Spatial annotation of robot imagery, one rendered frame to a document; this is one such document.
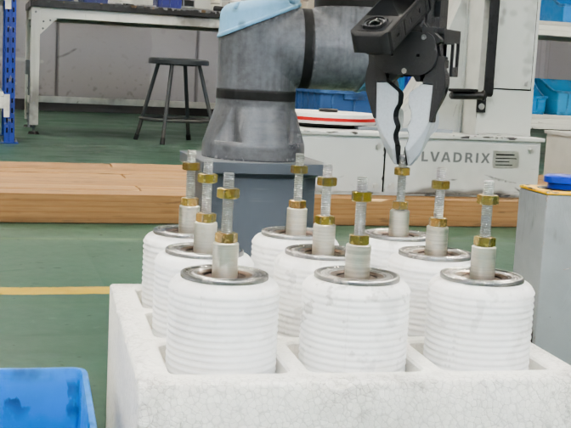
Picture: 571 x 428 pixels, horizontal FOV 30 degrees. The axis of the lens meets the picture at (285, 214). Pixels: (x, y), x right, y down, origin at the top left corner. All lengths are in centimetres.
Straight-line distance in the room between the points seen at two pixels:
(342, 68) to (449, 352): 67
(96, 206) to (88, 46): 647
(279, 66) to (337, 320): 67
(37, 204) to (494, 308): 205
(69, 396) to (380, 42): 48
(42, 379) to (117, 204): 181
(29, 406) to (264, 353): 31
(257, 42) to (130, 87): 786
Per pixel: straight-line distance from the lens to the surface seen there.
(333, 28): 153
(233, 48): 152
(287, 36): 152
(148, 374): 87
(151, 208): 291
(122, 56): 934
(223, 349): 88
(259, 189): 149
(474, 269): 97
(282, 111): 152
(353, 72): 154
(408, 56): 117
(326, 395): 88
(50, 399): 111
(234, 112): 152
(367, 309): 90
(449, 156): 323
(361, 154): 312
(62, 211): 288
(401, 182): 119
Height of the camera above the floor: 43
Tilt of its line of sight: 8 degrees down
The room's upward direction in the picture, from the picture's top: 3 degrees clockwise
